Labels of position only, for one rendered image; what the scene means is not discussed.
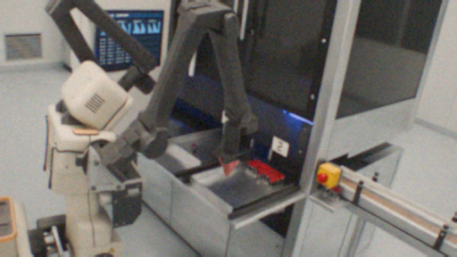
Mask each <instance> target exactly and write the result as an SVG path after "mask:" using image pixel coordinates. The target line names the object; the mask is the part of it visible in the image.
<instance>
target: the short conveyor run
mask: <svg viewBox="0 0 457 257"><path fill-rule="evenodd" d="M341 168H343V169H344V173H343V176H342V178H341V181H340V182H339V184H338V185H336V186H335V187H337V188H340V189H341V190H342V191H341V195H340V197H341V198H342V199H344V200H346V201H348V206H346V207H345V209H347V210H348V211H350V212H351V213H354V214H356V215H357V216H358V217H359V216H360V217H361V218H362V219H364V220H366V221H368V222H369V223H371V224H373V225H374V226H377V227H378V228H381V229H382V230H384V231H385V232H387V233H388V234H389V235H392V236H394V237H396V238H398V239H399V240H401V241H403V242H404V243H406V244H407V245H410V246H411V247H412V248H415V249H416V250H417V251H418V250H419V251H420V252H421V253H424V254H425V255H427V256H428V257H457V211H456V212H455V214H454V215H455V217H454V216H453V217H452V219H451V220H449V219H446V218H444V217H443V216H440V215H438V214H437V213H434V212H433V211H430V210H429V209H427V208H424V207H423V206H421V205H418V204H417V203H415V202H413V201H411V200H409V199H406V198H404V197H403V196H401V195H399V194H397V193H396V192H393V191H391V190H389V189H386V188H385V187H383V186H381V185H379V184H377V181H378V178H377V177H378V175H379V173H378V172H377V171H375V172H374V176H375V177H372V180H370V179H368V178H365V177H364V176H362V175H360V174H357V173H356V172H354V171H352V170H349V169H347V168H346V167H344V166H342V165H341ZM397 199H398V200H399V201H398V200H397ZM400 200H401V201H400Z"/></svg>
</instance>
